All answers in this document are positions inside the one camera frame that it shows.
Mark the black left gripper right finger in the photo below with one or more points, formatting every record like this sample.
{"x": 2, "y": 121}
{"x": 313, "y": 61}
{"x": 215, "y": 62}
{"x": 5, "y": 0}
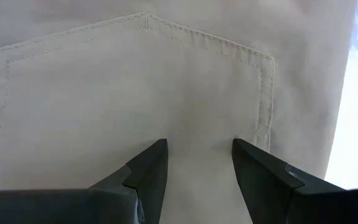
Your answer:
{"x": 259, "y": 180}

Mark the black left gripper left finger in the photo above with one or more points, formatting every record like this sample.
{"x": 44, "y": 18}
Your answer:
{"x": 151, "y": 174}

